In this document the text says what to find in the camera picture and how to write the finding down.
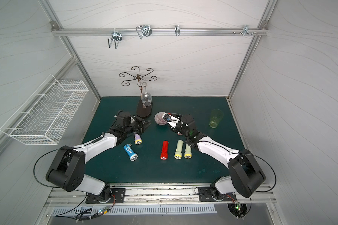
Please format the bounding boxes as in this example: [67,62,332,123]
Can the metal hook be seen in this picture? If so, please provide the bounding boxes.
[108,30,123,49]
[174,25,180,37]
[233,25,258,36]
[136,25,153,39]

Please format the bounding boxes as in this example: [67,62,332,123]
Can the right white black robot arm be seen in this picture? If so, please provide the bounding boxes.
[162,113,266,201]

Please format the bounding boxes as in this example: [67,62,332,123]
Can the aluminium cross rail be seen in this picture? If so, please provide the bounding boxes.
[52,27,269,37]

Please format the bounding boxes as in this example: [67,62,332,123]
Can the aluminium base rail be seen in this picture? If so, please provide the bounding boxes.
[45,182,277,207]

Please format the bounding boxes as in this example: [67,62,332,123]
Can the dark metal cup stand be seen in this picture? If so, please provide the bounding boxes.
[119,66,158,118]

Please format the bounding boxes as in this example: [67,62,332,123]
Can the clear wine glass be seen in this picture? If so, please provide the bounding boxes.
[140,82,152,107]

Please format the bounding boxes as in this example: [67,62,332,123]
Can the blue flashlight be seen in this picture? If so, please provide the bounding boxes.
[124,143,138,161]

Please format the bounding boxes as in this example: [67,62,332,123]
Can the green table mat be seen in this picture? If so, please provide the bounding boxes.
[85,97,244,183]

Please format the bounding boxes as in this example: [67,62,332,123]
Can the green translucent cup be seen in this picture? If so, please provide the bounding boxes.
[209,109,224,128]

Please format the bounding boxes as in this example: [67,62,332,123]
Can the purple flashlight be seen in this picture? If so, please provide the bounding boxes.
[134,134,142,145]

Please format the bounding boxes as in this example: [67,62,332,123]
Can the pink patterned bowl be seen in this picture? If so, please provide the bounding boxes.
[155,112,167,126]

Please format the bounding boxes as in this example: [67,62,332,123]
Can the pale green flashlight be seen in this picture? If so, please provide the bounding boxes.
[184,144,192,159]
[174,140,184,159]

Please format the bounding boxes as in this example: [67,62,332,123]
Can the white wire basket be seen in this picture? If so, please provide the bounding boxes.
[0,75,88,145]

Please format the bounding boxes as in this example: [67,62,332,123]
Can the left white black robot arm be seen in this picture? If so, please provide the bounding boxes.
[46,110,151,203]

